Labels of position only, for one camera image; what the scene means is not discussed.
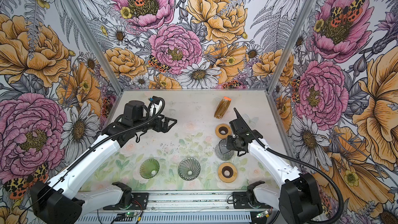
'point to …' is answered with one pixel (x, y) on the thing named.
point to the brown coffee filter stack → (222, 107)
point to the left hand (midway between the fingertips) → (168, 123)
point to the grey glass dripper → (189, 169)
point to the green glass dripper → (149, 168)
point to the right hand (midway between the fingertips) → (231, 149)
